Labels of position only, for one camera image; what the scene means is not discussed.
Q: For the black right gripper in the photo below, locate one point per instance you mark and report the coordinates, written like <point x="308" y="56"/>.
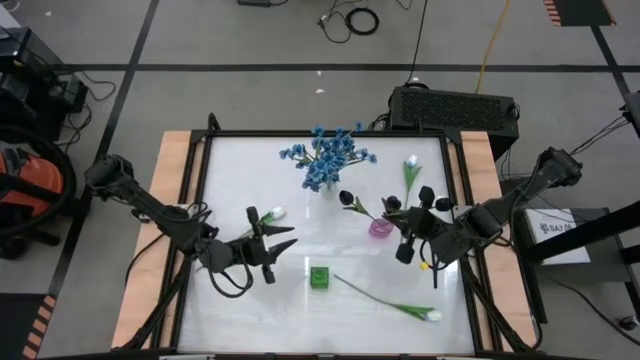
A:
<point x="425" y="230"/>

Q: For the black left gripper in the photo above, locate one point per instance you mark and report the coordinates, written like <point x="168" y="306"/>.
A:
<point x="245" y="252"/>

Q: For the dark purple artificial tulip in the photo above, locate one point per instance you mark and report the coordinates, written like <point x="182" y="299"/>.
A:
<point x="393" y="203"/>
<point x="346" y="197"/>

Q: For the pink ribbed glass vase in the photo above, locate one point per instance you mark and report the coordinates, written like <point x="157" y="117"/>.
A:
<point x="381" y="229"/>

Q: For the white artificial tulip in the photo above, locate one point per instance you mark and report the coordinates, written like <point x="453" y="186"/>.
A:
<point x="411" y="175"/>
<point x="415" y="311"/>
<point x="277" y="213"/>

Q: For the blue artificial flower bunch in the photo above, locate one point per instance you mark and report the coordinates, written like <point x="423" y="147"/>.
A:
<point x="345" y="145"/>
<point x="325" y="165"/>

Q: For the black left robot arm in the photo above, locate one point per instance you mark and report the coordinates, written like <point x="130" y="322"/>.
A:
<point x="150" y="205"/>

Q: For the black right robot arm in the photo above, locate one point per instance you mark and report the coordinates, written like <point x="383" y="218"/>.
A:
<point x="500" y="212"/>

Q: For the green square glass vase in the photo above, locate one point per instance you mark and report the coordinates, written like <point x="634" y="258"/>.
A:
<point x="319" y="277"/>

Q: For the clear fluted glass vase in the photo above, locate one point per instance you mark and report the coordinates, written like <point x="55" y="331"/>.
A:
<point x="330" y="191"/>

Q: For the light wooden side board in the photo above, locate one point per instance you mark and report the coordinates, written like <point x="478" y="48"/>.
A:
<point x="480" y="165"/>
<point x="165" y="165"/>

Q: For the black computer tower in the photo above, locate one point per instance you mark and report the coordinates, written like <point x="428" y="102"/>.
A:
<point x="452" y="112"/>

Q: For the white paper sign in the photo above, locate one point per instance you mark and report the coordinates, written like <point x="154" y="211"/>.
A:
<point x="557" y="235"/>

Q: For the black rig beam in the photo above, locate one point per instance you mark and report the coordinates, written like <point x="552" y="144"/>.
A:
<point x="590" y="230"/>

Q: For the black side table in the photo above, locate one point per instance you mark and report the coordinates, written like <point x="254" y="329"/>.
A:
<point x="605" y="280"/>

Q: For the orange vacuum cleaner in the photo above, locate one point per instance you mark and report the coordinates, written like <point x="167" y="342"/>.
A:
<point x="30" y="175"/>

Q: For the hazard striped floor mat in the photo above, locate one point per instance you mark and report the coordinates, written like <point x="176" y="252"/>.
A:
<point x="580" y="10"/>
<point x="20" y="325"/>

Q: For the black equipment cart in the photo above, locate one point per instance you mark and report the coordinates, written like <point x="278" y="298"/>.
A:
<point x="30" y="90"/>

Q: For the black metal table frame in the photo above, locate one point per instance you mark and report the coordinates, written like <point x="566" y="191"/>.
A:
<point x="325" y="134"/>

